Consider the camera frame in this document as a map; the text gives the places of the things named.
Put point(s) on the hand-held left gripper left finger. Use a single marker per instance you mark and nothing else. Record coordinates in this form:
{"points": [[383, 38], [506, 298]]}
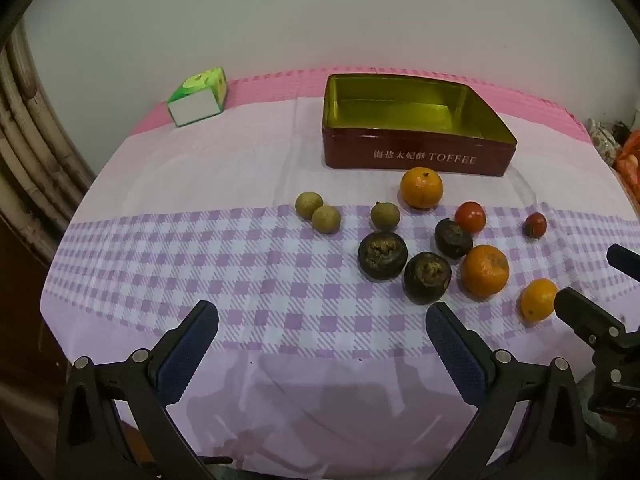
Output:
{"points": [[187, 355]]}

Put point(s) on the small dark red cherry tomato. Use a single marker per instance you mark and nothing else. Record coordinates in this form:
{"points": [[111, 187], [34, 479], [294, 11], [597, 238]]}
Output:
{"points": [[534, 225]]}

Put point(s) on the dark red tin box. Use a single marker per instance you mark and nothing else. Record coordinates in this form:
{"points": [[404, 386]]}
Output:
{"points": [[420, 156]]}

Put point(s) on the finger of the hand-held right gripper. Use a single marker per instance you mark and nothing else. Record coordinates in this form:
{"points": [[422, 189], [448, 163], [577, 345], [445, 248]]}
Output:
{"points": [[585, 312], [625, 262]]}

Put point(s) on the white patterned teapot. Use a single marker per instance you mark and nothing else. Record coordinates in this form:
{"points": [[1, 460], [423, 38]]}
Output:
{"points": [[605, 142]]}

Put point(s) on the longan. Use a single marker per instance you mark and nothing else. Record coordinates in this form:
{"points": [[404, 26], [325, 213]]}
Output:
{"points": [[308, 205], [385, 216], [326, 219]]}

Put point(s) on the green tissue box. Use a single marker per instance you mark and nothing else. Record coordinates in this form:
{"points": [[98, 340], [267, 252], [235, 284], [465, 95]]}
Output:
{"points": [[195, 107]]}

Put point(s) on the small tangerine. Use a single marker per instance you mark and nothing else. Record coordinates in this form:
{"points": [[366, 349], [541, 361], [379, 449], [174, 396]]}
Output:
{"points": [[537, 300]]}

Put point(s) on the orange bag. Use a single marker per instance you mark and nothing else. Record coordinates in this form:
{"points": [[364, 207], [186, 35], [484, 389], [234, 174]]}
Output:
{"points": [[631, 165]]}

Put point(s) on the pink and purple checked tablecloth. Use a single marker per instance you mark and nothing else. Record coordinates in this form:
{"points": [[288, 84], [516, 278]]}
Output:
{"points": [[200, 185]]}

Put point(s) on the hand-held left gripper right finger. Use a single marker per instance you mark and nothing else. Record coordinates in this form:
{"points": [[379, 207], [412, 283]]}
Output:
{"points": [[460, 355]]}

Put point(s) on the rattan chair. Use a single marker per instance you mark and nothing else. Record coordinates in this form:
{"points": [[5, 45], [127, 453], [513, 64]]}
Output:
{"points": [[30, 125]]}

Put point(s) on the dark mangosteen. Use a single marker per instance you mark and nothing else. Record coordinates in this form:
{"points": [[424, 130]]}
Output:
{"points": [[453, 238], [427, 277], [382, 256]]}

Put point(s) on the large tangerine with stem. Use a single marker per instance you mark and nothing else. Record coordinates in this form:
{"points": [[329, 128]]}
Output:
{"points": [[421, 188]]}

